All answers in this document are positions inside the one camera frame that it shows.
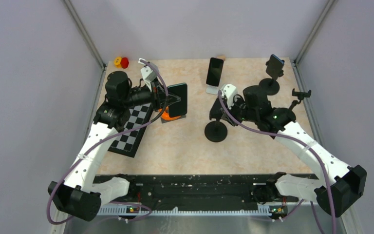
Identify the grey toy brick baseplate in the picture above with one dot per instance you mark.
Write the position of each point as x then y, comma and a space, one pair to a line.
170, 121

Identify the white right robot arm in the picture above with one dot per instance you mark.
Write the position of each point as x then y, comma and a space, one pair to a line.
337, 185

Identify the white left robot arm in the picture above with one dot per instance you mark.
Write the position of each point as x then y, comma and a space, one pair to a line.
75, 193

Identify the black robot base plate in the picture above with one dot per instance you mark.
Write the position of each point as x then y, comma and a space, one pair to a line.
195, 193

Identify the yellow toy block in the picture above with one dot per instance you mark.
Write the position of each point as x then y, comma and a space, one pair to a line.
117, 62

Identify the black clamp stand back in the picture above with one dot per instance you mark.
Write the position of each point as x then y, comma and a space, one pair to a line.
271, 86

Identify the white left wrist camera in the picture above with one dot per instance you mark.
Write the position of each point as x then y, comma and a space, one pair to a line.
148, 72

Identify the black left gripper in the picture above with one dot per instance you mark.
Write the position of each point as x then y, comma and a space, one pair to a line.
158, 96

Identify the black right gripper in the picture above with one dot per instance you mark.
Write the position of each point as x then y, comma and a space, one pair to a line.
237, 100

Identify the silver metal phone stand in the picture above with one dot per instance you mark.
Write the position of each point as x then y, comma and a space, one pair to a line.
213, 90

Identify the purple smartphone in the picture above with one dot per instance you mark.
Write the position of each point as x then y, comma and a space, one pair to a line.
214, 72

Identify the black clamp stand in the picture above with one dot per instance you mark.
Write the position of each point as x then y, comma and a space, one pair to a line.
215, 131
300, 97
271, 86

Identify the black and silver chessboard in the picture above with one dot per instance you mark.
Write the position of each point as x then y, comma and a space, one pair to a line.
127, 144

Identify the blue smartphone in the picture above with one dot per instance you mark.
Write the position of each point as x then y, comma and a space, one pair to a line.
274, 67

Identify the dark green-edged smartphone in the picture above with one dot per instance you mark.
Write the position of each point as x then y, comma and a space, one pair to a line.
180, 108

